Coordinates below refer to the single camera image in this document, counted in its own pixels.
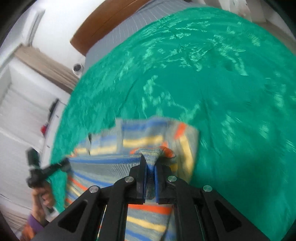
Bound striped knit sweater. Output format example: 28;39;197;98
64;116;200;241

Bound black clothes on cabinet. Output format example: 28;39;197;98
48;98;59;121

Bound person's left hand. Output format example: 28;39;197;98
31;181;55;224

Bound white drawer cabinet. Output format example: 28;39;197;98
40;100;66;167

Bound red cloth on cabinet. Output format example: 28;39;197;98
40;124;48;137

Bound white sheer curtain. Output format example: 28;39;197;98
1;59;70;217

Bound white round fan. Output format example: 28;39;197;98
72;63;84;76

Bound beige curtain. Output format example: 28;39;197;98
14;45;78;94

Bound green floral bedspread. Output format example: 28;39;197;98
51;7;295;240

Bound wooden headboard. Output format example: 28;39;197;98
70;0;149;56

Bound grey checked bed sheet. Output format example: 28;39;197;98
83;0;197;73

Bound white desk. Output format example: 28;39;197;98
196;0;266;23

